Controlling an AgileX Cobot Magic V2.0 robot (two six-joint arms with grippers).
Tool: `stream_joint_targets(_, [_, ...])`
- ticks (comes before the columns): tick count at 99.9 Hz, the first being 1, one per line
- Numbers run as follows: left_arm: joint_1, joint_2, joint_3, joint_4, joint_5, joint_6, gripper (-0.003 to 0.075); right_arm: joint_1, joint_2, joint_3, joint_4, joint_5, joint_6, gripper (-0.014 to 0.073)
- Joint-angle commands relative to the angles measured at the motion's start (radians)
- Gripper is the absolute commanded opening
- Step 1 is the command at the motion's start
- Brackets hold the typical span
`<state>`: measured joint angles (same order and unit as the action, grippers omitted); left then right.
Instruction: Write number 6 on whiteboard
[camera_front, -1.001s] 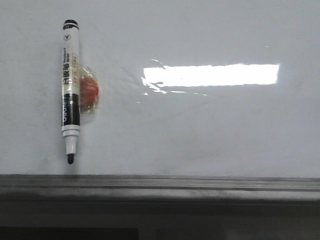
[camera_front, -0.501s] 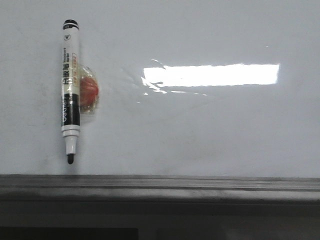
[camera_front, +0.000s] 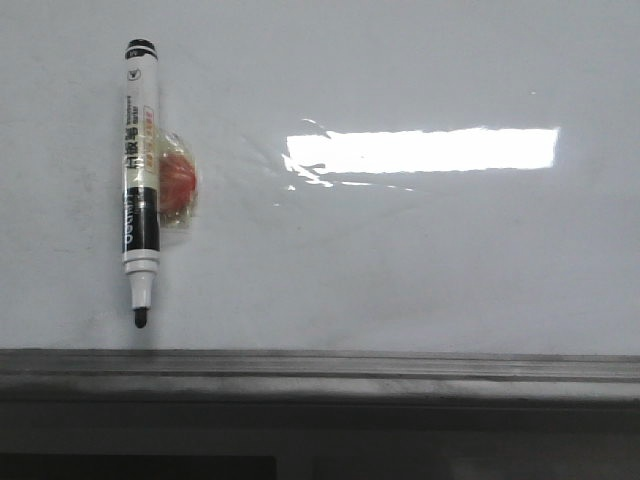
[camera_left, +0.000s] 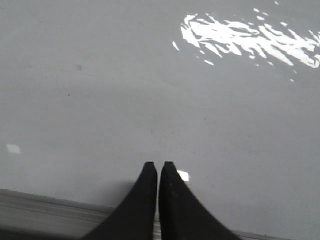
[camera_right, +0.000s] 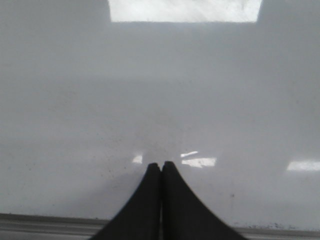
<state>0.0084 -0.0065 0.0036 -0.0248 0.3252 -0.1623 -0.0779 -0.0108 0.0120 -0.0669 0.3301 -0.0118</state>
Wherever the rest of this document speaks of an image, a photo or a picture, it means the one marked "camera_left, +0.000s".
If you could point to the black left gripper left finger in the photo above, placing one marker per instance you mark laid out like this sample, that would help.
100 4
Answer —
134 218

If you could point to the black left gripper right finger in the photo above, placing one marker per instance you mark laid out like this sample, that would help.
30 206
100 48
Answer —
181 215

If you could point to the white whiteboard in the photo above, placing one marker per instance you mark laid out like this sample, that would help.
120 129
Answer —
228 90

